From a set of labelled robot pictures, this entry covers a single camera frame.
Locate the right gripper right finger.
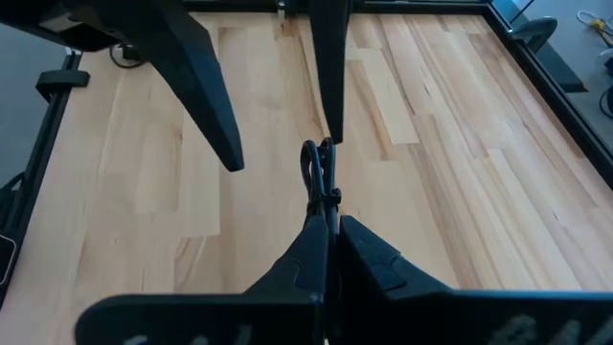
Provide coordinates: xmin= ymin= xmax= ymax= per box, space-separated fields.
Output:
xmin=337 ymin=215 xmax=613 ymax=345

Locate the black coiled floor cable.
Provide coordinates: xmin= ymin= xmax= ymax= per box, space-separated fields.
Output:
xmin=598 ymin=84 xmax=613 ymax=120

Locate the black USB-C cable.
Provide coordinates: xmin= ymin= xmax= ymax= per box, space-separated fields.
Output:
xmin=108 ymin=41 xmax=146 ymax=70
xmin=299 ymin=136 xmax=343 ymax=231

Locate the white and yellow floor cable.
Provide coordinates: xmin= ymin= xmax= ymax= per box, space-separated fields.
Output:
xmin=577 ymin=9 xmax=613 ymax=37

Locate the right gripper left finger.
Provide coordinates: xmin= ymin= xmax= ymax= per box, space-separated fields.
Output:
xmin=74 ymin=214 xmax=331 ymax=345

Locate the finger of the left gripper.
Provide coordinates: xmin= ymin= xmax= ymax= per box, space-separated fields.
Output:
xmin=308 ymin=0 xmax=353 ymax=145
xmin=100 ymin=0 xmax=245 ymax=173

